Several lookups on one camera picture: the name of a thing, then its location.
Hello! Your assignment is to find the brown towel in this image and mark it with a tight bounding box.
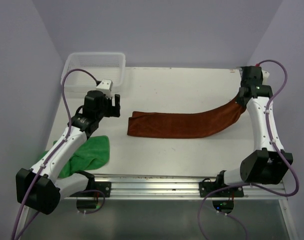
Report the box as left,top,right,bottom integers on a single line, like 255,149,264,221
127,98,246,139

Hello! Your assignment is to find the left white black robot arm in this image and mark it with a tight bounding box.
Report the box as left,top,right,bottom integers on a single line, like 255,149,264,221
16,90,121,215

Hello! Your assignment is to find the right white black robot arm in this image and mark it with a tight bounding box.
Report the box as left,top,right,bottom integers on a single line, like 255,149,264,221
214,66,293,196

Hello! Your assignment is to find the white plastic basket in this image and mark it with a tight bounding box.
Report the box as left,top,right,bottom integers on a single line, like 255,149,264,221
62,52,126,93

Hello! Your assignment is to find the green towel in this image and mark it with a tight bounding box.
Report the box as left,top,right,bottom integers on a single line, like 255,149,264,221
35,135,111,179

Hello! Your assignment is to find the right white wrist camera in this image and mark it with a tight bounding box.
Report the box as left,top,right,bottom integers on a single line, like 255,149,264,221
262,71,270,82

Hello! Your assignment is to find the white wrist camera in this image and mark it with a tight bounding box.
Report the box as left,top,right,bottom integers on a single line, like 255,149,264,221
96,79,113,99
262,71,270,82

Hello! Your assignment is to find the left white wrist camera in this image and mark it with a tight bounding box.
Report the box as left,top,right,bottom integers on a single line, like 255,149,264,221
96,79,113,99

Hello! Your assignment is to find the aluminium mounting rail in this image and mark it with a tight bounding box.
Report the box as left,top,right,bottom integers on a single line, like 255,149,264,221
22,176,287,201

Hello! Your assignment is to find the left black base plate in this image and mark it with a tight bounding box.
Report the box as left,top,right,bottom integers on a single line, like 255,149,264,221
71,181,111,198

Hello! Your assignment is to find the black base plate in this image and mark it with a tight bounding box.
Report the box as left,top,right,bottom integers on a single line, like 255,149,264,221
71,181,111,198
198,181,244,198

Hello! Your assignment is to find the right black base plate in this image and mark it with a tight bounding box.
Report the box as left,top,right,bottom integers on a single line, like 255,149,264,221
198,181,244,198

